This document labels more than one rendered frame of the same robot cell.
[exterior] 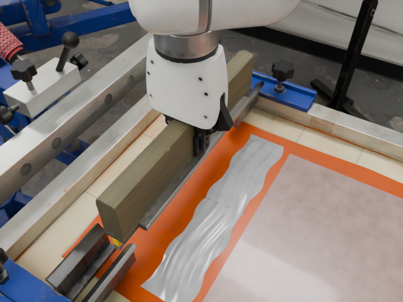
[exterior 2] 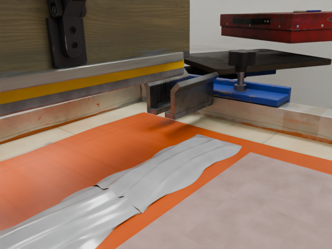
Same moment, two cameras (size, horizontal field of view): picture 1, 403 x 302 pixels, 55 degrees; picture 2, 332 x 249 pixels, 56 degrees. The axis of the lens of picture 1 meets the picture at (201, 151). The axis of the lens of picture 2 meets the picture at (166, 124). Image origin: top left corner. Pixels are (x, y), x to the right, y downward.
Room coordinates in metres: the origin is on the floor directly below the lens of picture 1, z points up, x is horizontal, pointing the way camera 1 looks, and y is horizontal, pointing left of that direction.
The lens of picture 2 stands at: (0.13, -0.13, 1.12)
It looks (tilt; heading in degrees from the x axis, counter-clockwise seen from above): 20 degrees down; 11
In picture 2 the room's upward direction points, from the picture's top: 1 degrees counter-clockwise
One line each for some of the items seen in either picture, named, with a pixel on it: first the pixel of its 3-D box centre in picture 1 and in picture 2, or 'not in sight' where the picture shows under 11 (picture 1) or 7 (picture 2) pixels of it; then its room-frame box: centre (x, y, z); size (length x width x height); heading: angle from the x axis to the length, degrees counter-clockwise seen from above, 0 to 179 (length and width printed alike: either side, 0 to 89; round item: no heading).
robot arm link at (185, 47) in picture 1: (180, 29); not in sight; (0.40, 0.02, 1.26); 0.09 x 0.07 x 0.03; 59
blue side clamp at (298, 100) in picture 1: (242, 87); (197, 98); (0.66, -0.09, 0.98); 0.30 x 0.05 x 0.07; 59
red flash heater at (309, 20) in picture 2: not in sight; (314, 23); (1.53, -0.48, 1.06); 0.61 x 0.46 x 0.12; 119
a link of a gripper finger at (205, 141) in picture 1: (208, 137); (73, 25); (0.38, -0.01, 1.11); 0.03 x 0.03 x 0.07; 59
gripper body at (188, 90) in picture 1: (187, 75); not in sight; (0.40, 0.02, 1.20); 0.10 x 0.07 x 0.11; 59
